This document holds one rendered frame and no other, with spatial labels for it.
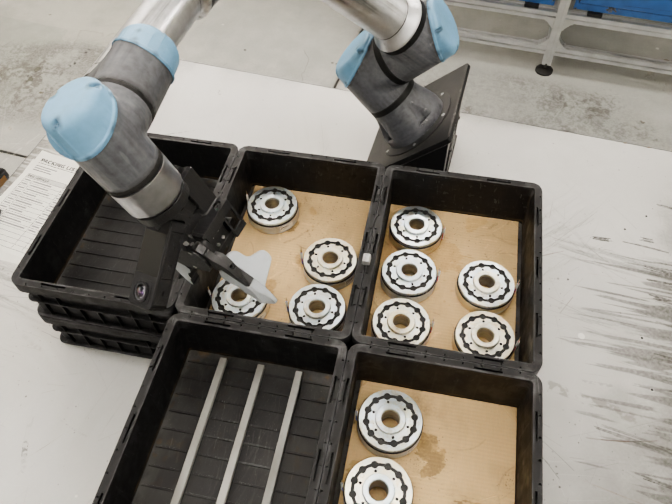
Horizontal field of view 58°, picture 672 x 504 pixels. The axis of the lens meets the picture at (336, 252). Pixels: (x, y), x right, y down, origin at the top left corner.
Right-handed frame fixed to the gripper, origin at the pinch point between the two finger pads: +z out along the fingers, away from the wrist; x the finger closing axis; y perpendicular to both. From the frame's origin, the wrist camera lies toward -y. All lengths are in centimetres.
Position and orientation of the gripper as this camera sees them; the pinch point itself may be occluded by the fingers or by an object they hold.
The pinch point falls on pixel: (233, 296)
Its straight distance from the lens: 87.2
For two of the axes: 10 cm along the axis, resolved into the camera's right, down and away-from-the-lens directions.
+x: -8.2, -1.6, 5.4
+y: 4.2, -8.1, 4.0
